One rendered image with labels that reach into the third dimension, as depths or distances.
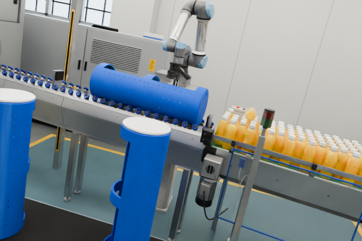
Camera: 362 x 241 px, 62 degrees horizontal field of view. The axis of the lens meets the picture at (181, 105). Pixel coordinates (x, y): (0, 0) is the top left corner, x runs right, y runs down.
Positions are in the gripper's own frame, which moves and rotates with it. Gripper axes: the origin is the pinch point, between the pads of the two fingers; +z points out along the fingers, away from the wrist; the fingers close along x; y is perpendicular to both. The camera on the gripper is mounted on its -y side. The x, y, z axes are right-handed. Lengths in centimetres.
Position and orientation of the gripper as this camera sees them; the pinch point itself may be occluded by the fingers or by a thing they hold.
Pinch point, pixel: (174, 90)
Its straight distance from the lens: 221.5
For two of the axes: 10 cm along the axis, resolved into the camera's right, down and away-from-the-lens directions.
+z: -2.0, 9.5, 2.2
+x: -3.0, 1.6, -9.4
